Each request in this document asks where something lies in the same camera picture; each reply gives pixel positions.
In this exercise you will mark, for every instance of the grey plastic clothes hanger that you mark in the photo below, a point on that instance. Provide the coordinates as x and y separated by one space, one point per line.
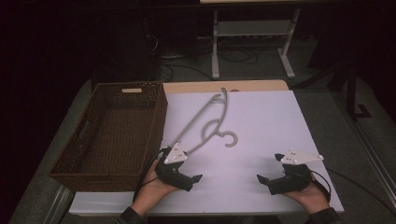
199 115

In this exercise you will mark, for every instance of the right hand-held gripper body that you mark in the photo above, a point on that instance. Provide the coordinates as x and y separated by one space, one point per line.
292 179

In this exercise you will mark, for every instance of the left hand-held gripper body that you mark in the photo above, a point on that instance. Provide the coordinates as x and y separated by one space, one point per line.
174 174

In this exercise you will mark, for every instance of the person's right hand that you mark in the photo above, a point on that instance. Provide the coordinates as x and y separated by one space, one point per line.
309 197

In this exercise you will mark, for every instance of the white metal table frame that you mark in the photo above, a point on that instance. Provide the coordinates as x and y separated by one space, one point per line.
252 28

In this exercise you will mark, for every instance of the aluminium rail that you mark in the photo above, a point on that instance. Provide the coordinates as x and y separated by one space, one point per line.
373 155
59 207

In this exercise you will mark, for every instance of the brown woven basket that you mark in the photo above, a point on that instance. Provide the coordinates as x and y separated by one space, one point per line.
124 137

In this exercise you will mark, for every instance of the person's left hand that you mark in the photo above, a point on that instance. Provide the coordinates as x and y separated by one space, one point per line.
152 189

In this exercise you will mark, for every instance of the black metal stand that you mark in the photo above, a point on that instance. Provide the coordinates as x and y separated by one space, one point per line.
351 93

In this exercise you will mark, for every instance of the white board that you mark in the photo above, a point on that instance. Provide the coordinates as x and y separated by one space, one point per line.
258 124

